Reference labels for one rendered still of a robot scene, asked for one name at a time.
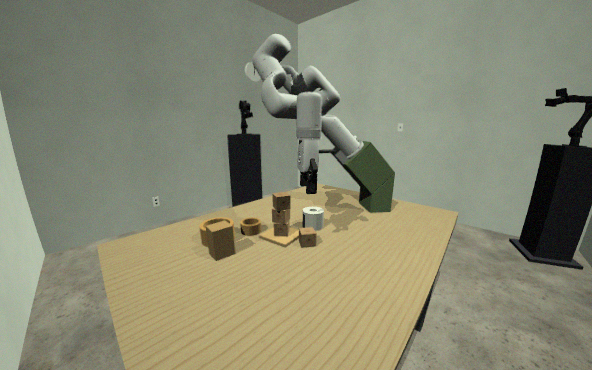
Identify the tan wooden ring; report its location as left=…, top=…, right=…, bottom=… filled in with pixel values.
left=199, top=217, right=235, bottom=247

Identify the light tan square board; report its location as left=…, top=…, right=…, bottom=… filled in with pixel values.
left=259, top=227, right=299, bottom=248

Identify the tan hollow ring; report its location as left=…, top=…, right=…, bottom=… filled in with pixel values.
left=240, top=218, right=261, bottom=236

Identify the brown cardboard carton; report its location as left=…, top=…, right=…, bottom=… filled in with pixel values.
left=272, top=192, right=290, bottom=211
left=274, top=221, right=290, bottom=237
left=272, top=208, right=290, bottom=224
left=299, top=227, right=316, bottom=248

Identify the brown rectangular block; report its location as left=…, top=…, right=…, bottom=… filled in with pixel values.
left=206, top=221, right=235, bottom=261

